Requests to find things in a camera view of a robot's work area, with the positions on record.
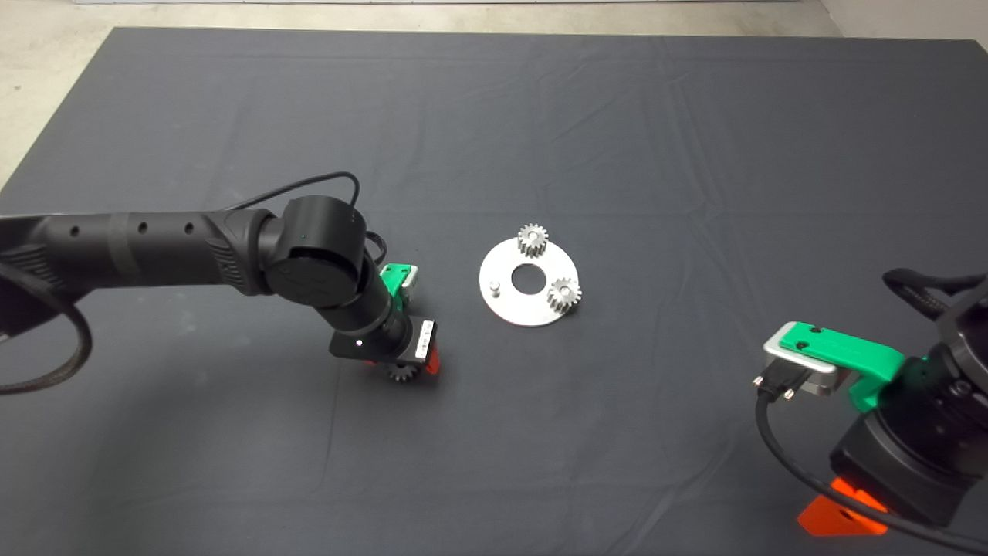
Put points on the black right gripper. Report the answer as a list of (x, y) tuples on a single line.
[(903, 471)]

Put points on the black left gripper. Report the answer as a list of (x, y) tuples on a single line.
[(426, 340)]

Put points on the small steel gear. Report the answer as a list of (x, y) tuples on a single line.
[(401, 374), (563, 295), (532, 241)]

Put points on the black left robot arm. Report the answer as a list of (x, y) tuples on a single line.
[(154, 251)]

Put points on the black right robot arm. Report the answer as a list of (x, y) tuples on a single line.
[(961, 363)]

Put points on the round metal plate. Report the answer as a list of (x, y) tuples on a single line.
[(525, 313)]

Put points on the dark grey table cloth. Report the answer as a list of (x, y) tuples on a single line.
[(695, 154)]

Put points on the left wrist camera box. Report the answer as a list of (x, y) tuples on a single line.
[(411, 276)]

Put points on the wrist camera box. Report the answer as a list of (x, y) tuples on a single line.
[(817, 380), (411, 276)]

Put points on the left green camera mount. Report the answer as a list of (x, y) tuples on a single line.
[(394, 279)]

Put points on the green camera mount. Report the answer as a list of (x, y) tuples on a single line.
[(394, 279), (841, 347)]

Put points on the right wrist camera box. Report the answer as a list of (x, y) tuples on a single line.
[(817, 380)]

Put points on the right green camera mount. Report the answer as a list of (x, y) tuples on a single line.
[(841, 347)]

